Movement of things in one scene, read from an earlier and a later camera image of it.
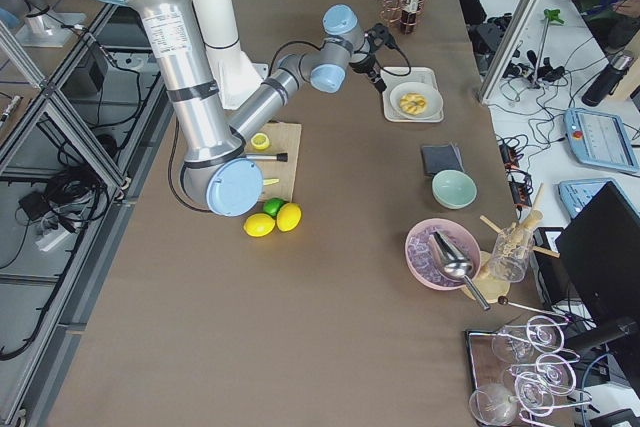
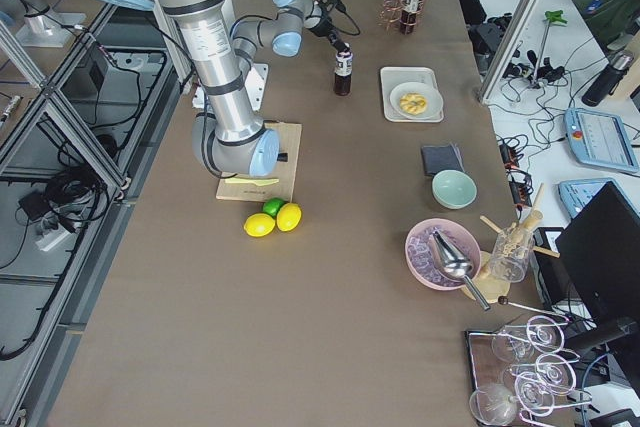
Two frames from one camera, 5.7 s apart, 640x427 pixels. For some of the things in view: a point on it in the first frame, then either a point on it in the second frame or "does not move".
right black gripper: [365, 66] → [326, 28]
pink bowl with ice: [422, 263] does not move
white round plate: [416, 100] does not move
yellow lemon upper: [259, 225] does not move
